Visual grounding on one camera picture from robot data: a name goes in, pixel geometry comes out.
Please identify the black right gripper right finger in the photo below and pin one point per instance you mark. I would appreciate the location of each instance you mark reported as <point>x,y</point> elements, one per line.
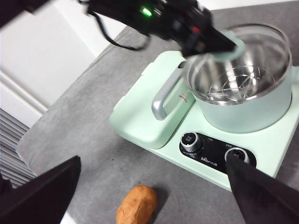
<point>261,198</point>

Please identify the brown potato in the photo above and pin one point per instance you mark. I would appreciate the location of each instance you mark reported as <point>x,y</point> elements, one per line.
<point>137,205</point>

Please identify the mint green steamer pot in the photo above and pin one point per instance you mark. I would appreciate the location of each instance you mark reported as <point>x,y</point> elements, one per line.
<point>233,116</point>

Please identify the silver control knob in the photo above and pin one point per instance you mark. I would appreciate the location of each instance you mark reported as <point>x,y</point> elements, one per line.
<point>240,155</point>
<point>190,141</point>

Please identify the mint green griddle cover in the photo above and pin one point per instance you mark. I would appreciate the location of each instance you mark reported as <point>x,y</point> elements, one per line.
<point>140,116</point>

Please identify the grey ribbed panel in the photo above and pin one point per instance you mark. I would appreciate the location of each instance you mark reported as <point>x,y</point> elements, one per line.
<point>11,140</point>

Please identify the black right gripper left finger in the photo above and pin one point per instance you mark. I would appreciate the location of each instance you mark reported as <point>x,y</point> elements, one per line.
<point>46,198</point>

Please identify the glass pot lid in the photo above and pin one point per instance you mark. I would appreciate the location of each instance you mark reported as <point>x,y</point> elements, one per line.
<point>238,51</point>

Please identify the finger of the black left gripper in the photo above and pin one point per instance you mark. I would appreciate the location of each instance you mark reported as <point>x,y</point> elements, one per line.
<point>210,44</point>

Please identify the mint green breakfast machine base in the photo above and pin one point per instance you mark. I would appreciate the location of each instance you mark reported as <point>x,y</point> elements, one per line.
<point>168,156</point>

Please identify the steel steamer rack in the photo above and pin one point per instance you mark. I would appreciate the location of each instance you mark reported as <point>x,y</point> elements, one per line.
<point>233,86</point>

